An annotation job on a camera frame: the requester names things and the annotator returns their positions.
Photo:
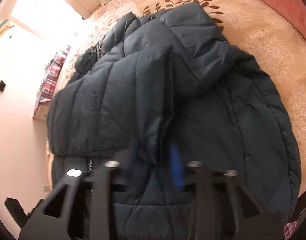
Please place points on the dark quilted puffer jacket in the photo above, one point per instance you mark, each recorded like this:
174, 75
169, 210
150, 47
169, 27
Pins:
171, 77

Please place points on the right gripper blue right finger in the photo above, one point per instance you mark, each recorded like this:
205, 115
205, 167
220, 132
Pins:
176, 167

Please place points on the pink plaid pajama clothing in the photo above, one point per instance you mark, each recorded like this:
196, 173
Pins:
290, 229

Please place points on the white nightstand with plaid cloth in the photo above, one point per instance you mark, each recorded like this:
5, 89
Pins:
48, 85

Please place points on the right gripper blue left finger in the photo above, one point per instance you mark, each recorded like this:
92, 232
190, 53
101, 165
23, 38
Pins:
132, 165

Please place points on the beige leaf pattern blanket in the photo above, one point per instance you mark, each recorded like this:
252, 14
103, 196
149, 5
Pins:
253, 26

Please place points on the black wall switch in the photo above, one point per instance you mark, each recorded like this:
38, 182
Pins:
2, 85

